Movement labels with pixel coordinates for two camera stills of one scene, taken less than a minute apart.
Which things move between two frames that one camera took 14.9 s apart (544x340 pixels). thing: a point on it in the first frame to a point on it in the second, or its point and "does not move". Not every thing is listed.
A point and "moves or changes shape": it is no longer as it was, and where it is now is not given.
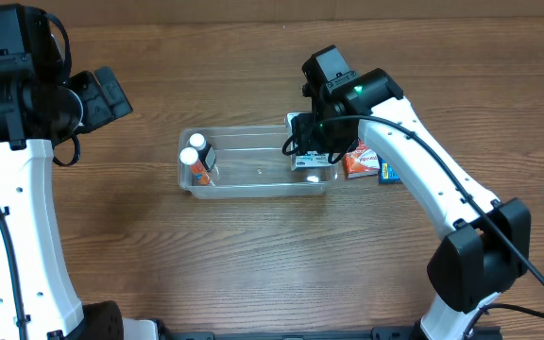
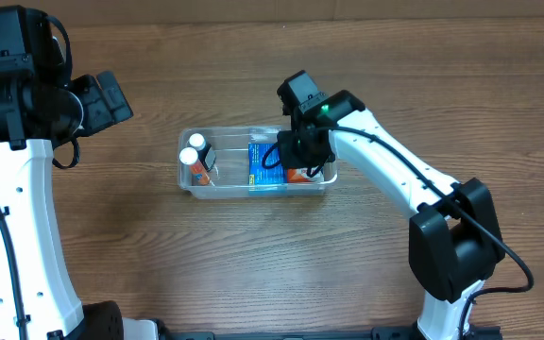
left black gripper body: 100,100 does not move
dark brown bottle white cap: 206,152 does not move
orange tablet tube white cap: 198,174 does not move
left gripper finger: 113,93 does not move
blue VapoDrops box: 385,174 moves or changes shape
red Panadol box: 361,162 moves or changes shape
